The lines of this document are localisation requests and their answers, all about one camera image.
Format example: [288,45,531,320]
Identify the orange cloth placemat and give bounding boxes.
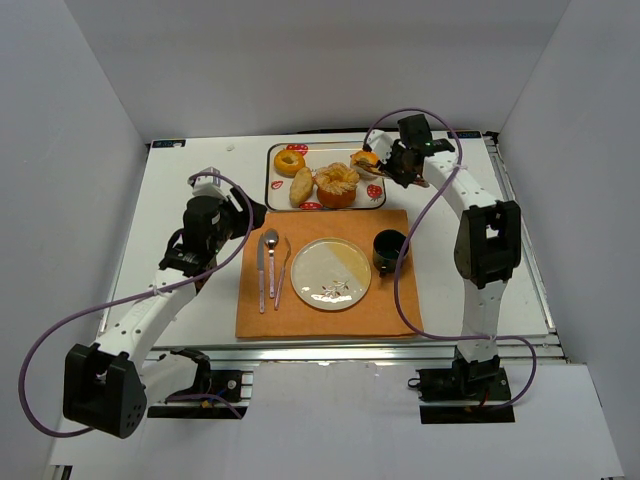
[235,209,422,339]

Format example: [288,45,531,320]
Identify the metal serving tongs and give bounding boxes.
[351,160,430,188]

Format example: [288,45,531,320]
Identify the purple cable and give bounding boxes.
[17,171,255,439]
[364,107,538,412]

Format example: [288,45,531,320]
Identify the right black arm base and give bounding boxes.
[407,354,515,425]

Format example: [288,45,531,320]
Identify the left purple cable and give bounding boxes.
[17,171,255,439]

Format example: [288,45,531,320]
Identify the pale glazed ring donut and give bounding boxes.
[350,150,383,180]

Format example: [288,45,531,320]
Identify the pink handled knife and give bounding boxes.
[256,234,265,314]

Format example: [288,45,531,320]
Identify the oval beige bread roll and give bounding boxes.
[289,167,314,208]

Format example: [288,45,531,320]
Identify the strawberry pattern tray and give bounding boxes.
[265,141,387,212]

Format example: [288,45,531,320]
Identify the pink handled fork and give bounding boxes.
[274,236,291,311]

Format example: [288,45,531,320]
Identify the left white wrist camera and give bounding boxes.
[188,167,225,200]

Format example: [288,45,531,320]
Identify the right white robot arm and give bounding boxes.
[363,108,522,370]

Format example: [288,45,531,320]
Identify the white and yellow plate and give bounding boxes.
[290,237,372,312]

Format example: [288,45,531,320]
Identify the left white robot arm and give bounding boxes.
[63,189,267,439]

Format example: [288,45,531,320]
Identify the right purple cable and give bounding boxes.
[364,107,538,412]

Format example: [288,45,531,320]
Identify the pink handled spoon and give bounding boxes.
[264,228,279,299]

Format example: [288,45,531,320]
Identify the dark green mug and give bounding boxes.
[372,229,409,277]

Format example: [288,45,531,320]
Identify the orange ring donut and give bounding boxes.
[274,149,306,177]

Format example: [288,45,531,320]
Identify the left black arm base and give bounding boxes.
[139,348,252,420]

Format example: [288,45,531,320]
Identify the coconut topped bundt cake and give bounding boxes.
[314,162,360,209]

